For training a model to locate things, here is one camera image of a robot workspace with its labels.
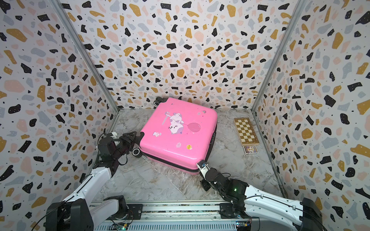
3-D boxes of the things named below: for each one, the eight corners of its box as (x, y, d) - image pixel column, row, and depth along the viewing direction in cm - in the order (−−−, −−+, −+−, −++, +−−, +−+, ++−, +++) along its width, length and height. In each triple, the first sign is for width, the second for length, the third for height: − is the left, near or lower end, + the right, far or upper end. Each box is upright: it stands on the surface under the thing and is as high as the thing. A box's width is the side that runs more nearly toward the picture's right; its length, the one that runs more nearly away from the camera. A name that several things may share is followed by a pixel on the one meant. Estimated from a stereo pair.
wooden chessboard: (240, 146, 103) (241, 143, 100) (234, 120, 119) (235, 117, 116) (257, 146, 103) (259, 143, 100) (249, 120, 119) (250, 117, 116)
